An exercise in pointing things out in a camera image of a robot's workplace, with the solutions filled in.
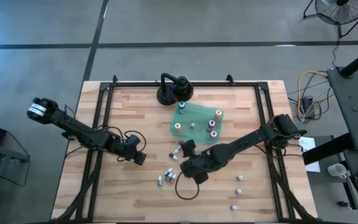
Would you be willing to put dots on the large yellow food coloring bottle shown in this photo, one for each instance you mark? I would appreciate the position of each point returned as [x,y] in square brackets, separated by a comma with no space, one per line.
[177,127]
[218,113]

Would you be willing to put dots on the black floor fan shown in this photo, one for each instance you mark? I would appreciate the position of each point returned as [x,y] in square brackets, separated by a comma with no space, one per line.
[328,15]

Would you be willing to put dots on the small purple food coloring bottle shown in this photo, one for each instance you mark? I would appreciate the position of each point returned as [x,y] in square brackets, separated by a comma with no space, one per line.
[177,150]

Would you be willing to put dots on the white mug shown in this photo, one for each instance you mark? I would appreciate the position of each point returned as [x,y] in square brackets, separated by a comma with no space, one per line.
[337,170]

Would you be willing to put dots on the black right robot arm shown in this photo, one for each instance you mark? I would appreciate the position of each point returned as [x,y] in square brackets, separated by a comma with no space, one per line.
[244,141]

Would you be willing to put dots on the small black food coloring bottle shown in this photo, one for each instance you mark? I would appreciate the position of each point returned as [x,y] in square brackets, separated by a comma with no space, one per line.
[171,155]
[168,171]

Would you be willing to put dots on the black support beam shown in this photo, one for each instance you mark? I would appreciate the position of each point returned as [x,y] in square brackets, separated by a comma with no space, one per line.
[325,149]

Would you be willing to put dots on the black low stand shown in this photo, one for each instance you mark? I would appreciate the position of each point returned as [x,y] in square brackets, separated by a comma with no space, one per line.
[11,155]

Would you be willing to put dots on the green translucent plastic bin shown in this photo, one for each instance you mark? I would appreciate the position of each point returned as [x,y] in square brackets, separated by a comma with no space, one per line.
[197,118]

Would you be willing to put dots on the small dark food coloring bottle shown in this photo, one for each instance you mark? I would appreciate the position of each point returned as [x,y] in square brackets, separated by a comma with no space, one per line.
[240,178]
[234,207]

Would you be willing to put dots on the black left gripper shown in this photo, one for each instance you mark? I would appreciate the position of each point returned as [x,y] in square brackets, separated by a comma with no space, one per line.
[129,145]

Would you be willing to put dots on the black gooseneck desk lamp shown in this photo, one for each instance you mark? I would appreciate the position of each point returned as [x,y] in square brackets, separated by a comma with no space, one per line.
[182,90]

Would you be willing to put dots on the small orange food coloring bottle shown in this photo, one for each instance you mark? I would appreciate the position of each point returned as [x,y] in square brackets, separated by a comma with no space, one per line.
[173,179]

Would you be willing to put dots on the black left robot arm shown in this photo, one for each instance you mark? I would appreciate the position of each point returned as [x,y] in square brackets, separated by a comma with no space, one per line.
[73,127]

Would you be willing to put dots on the black power adapter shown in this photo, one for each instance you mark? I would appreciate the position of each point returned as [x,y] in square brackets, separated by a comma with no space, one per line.
[307,102]

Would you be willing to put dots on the small dark green coloring bottle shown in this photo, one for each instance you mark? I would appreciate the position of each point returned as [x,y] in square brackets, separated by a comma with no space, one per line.
[159,182]

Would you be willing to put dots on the white paper sheet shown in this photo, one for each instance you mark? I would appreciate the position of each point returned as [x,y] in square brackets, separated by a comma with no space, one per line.
[308,143]

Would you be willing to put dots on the large teal food coloring bottle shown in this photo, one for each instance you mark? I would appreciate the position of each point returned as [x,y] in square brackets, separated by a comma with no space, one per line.
[181,107]

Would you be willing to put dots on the black metal table frame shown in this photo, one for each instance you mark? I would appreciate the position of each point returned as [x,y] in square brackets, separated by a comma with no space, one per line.
[216,84]

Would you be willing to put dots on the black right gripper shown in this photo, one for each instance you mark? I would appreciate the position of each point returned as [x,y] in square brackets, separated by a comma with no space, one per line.
[197,169]

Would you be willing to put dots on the small black object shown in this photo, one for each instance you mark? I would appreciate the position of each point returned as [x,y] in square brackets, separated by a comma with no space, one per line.
[344,204]

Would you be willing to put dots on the grey side table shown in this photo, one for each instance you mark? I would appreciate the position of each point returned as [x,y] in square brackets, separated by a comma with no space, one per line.
[353,93]

